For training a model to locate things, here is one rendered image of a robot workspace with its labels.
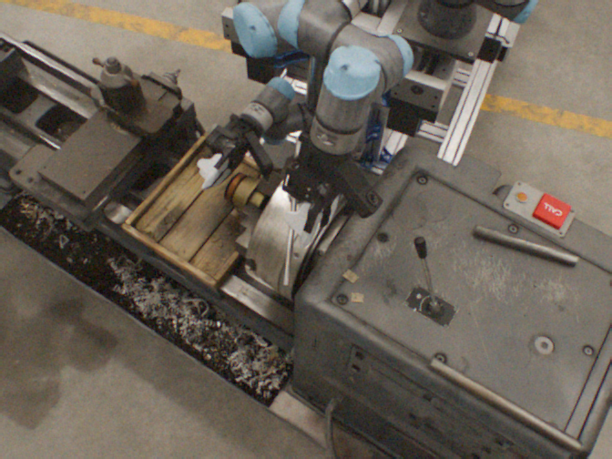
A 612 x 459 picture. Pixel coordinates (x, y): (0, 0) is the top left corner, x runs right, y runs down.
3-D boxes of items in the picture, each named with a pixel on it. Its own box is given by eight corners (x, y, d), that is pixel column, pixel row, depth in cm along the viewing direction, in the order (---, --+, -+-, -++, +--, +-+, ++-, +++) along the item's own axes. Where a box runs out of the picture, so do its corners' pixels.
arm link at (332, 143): (371, 120, 100) (346, 144, 95) (362, 143, 103) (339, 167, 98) (330, 98, 102) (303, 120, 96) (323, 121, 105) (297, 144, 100)
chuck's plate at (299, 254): (362, 217, 165) (370, 156, 136) (295, 318, 155) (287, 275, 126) (351, 210, 166) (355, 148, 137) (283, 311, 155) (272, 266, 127)
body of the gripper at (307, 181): (302, 171, 114) (317, 117, 105) (344, 195, 112) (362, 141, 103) (280, 193, 109) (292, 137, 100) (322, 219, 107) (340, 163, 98)
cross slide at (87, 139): (190, 100, 183) (188, 90, 179) (87, 209, 165) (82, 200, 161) (145, 75, 187) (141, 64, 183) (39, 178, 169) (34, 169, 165)
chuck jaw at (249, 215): (289, 224, 144) (258, 260, 137) (287, 237, 148) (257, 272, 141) (248, 200, 146) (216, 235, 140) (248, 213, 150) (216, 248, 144)
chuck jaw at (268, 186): (304, 208, 148) (323, 162, 143) (295, 213, 144) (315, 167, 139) (265, 185, 151) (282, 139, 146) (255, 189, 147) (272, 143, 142)
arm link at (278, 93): (297, 104, 170) (298, 82, 162) (273, 131, 165) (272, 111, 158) (272, 90, 172) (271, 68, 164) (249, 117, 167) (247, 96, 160)
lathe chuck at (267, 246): (351, 210, 166) (355, 147, 137) (283, 311, 155) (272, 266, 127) (321, 193, 168) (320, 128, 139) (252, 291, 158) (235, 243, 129)
